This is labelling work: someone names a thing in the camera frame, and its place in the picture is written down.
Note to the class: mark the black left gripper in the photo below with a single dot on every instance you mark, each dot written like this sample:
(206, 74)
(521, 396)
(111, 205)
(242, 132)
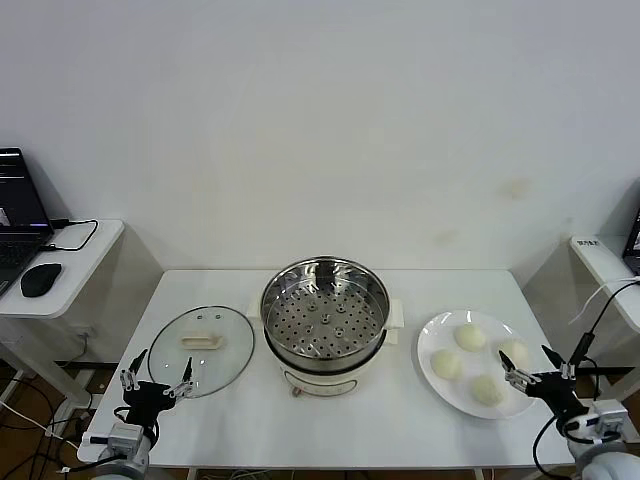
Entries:
(147, 397)

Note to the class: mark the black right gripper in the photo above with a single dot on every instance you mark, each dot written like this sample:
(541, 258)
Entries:
(555, 392)

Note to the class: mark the white steamed baozi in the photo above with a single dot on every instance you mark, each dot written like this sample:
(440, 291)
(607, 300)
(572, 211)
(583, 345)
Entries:
(446, 364)
(519, 350)
(486, 389)
(470, 337)

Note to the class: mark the stainless steel steamer basket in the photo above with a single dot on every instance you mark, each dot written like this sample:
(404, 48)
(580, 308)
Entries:
(372, 300)

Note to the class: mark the white round plate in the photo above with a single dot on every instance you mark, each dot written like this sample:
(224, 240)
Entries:
(450, 330)

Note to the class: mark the white side table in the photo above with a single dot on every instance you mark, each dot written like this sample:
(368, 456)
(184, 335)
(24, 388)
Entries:
(80, 270)
(600, 260)

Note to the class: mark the white label sticker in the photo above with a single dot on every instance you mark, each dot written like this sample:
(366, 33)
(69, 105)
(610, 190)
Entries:
(587, 243)

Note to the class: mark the black computer mouse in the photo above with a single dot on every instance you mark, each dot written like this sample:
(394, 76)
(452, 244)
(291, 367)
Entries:
(41, 280)

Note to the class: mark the black open laptop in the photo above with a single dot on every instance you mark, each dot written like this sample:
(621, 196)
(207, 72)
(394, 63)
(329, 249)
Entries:
(634, 245)
(15, 190)

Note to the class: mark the cream electric cooking pot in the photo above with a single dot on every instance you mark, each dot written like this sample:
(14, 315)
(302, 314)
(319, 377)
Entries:
(320, 382)

